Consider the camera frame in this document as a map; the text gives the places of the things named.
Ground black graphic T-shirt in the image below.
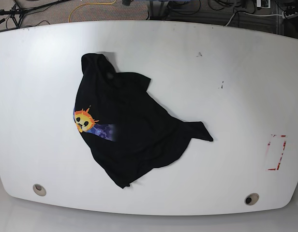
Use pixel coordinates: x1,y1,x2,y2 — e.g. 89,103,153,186
73,53,213,189

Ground red tape rectangle marking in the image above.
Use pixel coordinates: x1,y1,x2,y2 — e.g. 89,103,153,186
265,134,287,171

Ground left table grommet hole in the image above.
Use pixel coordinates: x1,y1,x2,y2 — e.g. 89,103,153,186
33,184,46,197

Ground table grommet hole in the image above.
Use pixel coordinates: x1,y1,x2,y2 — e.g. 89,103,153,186
33,184,46,197
244,193,259,206

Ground right table grommet hole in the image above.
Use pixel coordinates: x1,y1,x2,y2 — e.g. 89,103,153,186
244,193,259,206

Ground black tripod stand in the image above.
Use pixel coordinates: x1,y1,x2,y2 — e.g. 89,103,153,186
0,0,69,29

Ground white power strip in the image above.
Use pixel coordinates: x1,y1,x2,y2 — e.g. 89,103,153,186
283,5,298,19

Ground yellow cable on floor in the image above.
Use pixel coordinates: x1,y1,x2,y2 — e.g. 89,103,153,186
68,0,117,23

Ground white cable on floor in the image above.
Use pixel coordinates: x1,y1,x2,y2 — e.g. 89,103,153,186
225,11,284,27

